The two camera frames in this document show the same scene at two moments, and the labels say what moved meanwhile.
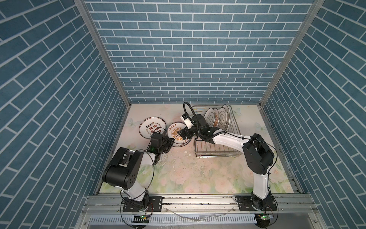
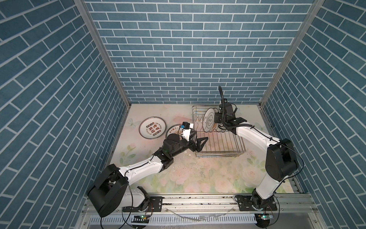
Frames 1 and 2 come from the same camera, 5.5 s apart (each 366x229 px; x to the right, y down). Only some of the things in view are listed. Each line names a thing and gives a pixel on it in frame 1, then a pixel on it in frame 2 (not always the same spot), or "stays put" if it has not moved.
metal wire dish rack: x=205 y=149 stays put
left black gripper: x=169 y=143 to x=197 y=148
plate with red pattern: x=152 y=125 stays put
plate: x=172 y=132 stays put
